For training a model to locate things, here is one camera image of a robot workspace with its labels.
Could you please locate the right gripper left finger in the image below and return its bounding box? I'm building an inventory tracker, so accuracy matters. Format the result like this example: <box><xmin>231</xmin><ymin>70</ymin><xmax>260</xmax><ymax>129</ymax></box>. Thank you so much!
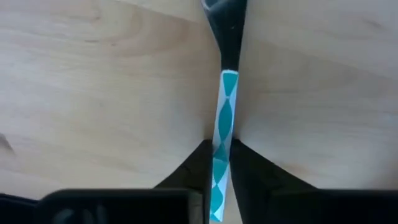
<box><xmin>0</xmin><ymin>139</ymin><xmax>214</xmax><ymax>224</ymax></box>

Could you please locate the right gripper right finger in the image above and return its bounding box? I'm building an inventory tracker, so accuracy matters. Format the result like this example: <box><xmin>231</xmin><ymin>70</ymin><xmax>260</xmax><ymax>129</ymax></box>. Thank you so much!
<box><xmin>229</xmin><ymin>138</ymin><xmax>398</xmax><ymax>224</ymax></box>

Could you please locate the black spoon teal patterned handle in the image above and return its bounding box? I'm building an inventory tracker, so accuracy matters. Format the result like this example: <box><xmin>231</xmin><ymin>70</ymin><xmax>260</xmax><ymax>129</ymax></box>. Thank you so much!
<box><xmin>200</xmin><ymin>0</ymin><xmax>249</xmax><ymax>223</ymax></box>

